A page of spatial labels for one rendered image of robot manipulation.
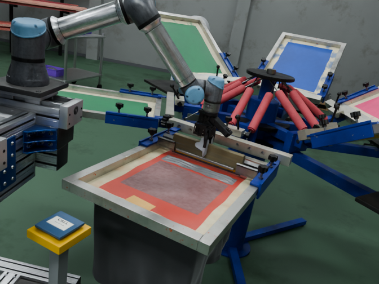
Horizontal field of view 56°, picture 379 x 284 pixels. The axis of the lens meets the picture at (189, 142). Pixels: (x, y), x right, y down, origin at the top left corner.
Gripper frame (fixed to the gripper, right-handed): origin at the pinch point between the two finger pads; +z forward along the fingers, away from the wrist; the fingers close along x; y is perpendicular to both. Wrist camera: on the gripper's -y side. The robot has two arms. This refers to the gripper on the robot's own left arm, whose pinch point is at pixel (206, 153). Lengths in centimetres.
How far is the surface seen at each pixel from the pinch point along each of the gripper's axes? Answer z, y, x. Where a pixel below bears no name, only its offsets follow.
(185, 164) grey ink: 5.1, 5.9, 8.7
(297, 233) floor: 101, -42, -140
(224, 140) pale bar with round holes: -0.9, 0.2, -21.8
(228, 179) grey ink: 4.9, -15.0, 8.0
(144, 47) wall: 48, 466, -646
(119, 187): 5.6, 14.3, 45.7
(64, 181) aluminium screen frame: 3, 28, 60
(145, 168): 5.6, 16.9, 24.8
